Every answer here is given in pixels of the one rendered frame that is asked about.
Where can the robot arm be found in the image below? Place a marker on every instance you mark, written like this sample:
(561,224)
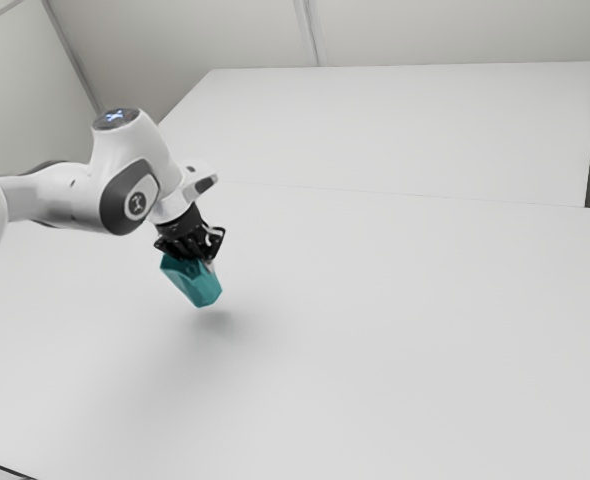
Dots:
(120,165)

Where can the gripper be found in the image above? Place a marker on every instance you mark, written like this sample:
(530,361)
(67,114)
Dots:
(187,235)

